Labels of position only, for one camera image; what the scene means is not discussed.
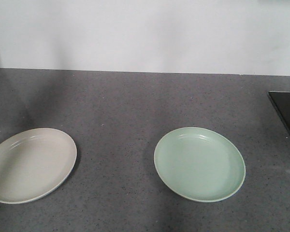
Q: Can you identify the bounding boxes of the black glass cooktop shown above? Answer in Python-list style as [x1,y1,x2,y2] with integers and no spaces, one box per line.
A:
[267,90,290,144]

